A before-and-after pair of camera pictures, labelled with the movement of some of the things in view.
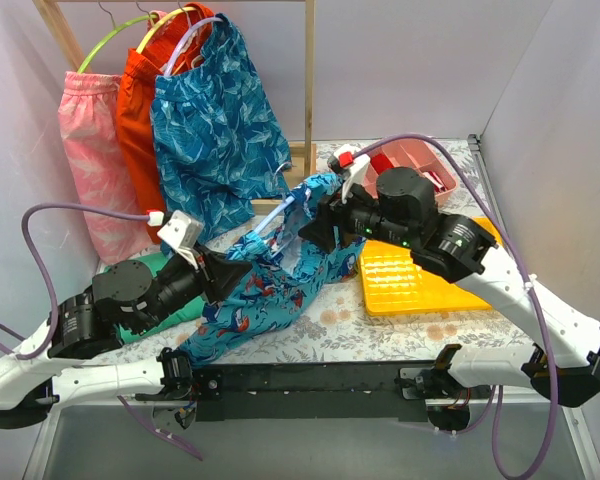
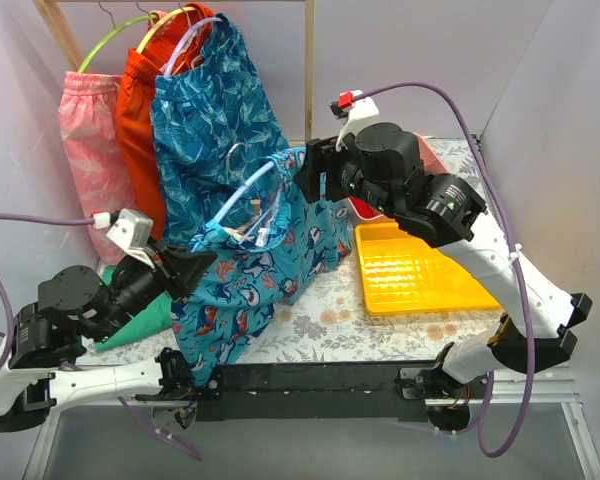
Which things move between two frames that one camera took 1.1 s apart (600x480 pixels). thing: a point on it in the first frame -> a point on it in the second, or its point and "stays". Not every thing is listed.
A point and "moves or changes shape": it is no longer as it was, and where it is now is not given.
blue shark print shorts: [283, 266] moves or changes shape
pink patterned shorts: [89, 105] stays
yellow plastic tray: [396, 283] stays
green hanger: [89, 54] stays
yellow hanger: [156, 24] stays
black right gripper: [336, 220] -> [323, 168]
